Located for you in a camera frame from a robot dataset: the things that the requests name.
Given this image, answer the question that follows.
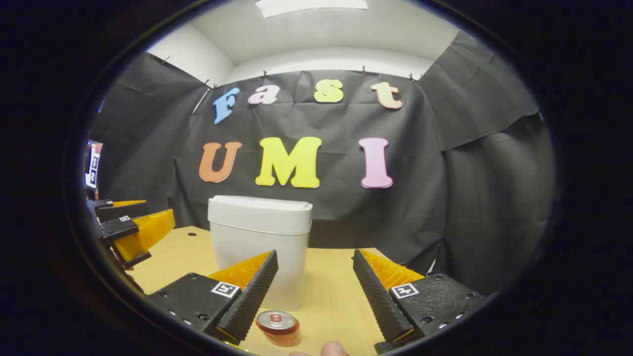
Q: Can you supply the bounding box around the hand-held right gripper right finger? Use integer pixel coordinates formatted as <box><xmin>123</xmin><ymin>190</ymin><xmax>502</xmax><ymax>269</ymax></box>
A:
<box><xmin>353</xmin><ymin>249</ymin><xmax>488</xmax><ymax>354</ymax></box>

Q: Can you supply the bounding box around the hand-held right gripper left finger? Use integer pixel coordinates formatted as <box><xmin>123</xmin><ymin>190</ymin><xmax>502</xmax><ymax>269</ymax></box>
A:
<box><xmin>147</xmin><ymin>250</ymin><xmax>279</xmax><ymax>346</ymax></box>

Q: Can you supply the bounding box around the red pop can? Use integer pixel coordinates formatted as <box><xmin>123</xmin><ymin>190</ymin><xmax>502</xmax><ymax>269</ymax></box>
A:
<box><xmin>256</xmin><ymin>310</ymin><xmax>301</xmax><ymax>347</ymax></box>

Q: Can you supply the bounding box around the white desktop garbage bin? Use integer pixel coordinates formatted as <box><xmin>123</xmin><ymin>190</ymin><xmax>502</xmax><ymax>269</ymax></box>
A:
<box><xmin>207</xmin><ymin>195</ymin><xmax>313</xmax><ymax>312</ymax></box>

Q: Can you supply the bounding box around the wooden desktop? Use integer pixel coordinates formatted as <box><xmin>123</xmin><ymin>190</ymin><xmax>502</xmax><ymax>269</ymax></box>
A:
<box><xmin>126</xmin><ymin>226</ymin><xmax>431</xmax><ymax>356</ymax></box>

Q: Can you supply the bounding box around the computer monitor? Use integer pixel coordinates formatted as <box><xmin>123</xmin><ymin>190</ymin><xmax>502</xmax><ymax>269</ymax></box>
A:
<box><xmin>85</xmin><ymin>140</ymin><xmax>103</xmax><ymax>191</ymax></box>

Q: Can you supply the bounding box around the black backdrop cloth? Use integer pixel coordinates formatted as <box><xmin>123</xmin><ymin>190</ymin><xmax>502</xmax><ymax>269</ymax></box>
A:
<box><xmin>87</xmin><ymin>31</ymin><xmax>554</xmax><ymax>297</ymax></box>

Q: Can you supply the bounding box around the ceiling light panel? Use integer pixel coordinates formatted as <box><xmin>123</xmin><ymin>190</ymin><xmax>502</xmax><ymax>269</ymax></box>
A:
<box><xmin>255</xmin><ymin>0</ymin><xmax>369</xmax><ymax>19</ymax></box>

